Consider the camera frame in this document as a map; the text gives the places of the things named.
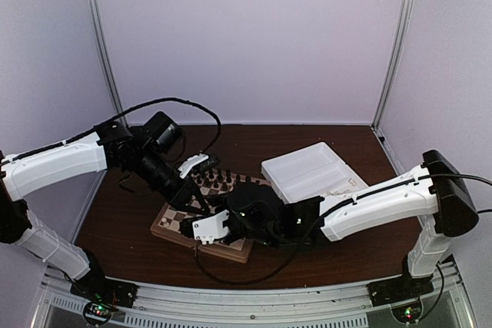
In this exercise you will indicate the right aluminium frame post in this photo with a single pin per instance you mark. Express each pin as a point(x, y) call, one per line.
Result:
point(404, 19)

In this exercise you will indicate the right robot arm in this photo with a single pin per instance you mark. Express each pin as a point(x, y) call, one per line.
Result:
point(434, 189)

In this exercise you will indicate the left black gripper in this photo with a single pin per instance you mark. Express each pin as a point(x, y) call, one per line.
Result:
point(184, 193)

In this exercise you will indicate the front aluminium rail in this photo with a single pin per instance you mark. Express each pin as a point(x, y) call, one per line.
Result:
point(342, 305)

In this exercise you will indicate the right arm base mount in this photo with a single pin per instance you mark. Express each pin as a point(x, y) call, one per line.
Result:
point(397, 289)

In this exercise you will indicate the white plastic tray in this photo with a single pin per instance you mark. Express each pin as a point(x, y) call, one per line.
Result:
point(307, 172)

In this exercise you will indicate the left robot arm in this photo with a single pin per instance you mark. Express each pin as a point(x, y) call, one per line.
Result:
point(137, 149)

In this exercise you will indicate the wooden chess board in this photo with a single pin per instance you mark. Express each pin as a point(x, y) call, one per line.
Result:
point(206, 233)

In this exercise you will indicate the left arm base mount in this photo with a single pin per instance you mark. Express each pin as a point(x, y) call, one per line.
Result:
point(97, 288)

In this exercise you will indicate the dark king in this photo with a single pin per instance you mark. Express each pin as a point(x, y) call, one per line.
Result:
point(228, 176)

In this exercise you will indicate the white rook corner piece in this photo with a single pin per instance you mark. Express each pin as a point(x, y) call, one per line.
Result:
point(164, 223)

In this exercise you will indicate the pile of white chess pieces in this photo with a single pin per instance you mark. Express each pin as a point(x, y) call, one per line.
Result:
point(342, 186)

